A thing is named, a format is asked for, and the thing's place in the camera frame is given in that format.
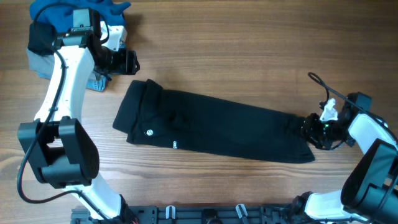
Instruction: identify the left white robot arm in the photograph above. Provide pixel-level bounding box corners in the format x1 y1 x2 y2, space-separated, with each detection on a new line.
17 7 140 223

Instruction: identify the black folded garment in pile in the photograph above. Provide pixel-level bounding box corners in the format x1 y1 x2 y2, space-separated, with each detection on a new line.
27 22 60 56

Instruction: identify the black t-shirt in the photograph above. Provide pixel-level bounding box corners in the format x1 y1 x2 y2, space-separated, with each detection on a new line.
113 80 315 164

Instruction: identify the right white rail clip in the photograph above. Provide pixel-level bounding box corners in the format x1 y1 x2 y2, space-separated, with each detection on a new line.
235 203 248 219

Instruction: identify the blue crumpled garment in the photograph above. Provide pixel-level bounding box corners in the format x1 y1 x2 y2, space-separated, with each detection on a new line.
29 0 131 32

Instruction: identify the dark metal base rail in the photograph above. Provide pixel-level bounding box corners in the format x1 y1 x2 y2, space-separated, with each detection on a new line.
70 203 348 224

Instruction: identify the left white rail clip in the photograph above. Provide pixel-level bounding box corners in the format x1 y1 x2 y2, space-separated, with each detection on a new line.
165 205 176 220

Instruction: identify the white rail clip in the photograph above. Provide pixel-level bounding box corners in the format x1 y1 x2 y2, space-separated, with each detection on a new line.
165 205 176 220
235 203 248 219

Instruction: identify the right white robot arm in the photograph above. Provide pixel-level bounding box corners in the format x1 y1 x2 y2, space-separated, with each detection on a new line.
288 92 397 223

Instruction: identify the grey folded garment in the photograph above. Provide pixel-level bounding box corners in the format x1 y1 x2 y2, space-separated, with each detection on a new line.
26 49 55 79

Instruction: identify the light blue denim garment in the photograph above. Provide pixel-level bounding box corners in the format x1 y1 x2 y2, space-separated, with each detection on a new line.
37 42 127 93

